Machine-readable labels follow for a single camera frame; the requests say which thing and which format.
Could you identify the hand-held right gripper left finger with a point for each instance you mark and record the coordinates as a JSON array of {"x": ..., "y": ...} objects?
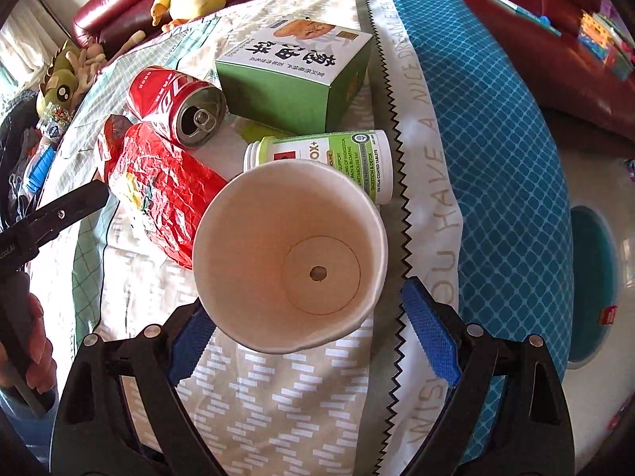
[{"x": 191, "y": 342}]

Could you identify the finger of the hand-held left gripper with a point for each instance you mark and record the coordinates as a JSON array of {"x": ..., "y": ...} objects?
[{"x": 64, "y": 213}]

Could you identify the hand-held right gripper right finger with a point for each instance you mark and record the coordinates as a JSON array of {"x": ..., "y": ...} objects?
[{"x": 429, "y": 332}]

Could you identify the white paper cup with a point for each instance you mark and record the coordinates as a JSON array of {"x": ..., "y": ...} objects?
[{"x": 248, "y": 258}]

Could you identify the crinkled foil snack bag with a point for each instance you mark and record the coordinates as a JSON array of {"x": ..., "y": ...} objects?
[{"x": 163, "y": 183}]

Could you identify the red soda can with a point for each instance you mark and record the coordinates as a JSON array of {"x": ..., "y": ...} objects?
[{"x": 158, "y": 94}]

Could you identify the teal white round bin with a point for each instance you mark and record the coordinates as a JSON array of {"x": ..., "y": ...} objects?
[{"x": 593, "y": 277}]

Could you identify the green cardboard box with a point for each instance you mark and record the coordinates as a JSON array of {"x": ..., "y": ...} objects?
[{"x": 278, "y": 94}]

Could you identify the person's left hand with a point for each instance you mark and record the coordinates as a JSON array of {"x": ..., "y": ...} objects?
[{"x": 42, "y": 342}]

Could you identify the green dinosaur plush toy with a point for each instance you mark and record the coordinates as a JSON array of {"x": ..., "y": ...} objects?
[{"x": 59, "y": 89}]

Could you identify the beige plush doll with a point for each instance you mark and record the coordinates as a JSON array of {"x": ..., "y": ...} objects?
[{"x": 92, "y": 57}]

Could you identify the white green-label pill bottle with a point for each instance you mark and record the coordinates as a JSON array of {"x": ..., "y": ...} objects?
[{"x": 337, "y": 153}]

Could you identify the blue white printed tablecloth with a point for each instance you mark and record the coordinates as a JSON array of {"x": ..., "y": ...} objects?
[{"x": 496, "y": 134}]

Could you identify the red leather sofa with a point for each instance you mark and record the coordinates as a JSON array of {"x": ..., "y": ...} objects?
[{"x": 496, "y": 20}]

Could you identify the small blue clip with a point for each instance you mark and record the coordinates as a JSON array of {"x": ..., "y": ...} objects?
[{"x": 544, "y": 21}]

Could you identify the thin teal-edged book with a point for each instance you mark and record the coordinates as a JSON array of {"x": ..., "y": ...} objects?
[{"x": 521, "y": 10}]

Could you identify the colourful printed books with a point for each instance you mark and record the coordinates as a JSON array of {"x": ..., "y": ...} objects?
[{"x": 605, "y": 44}]

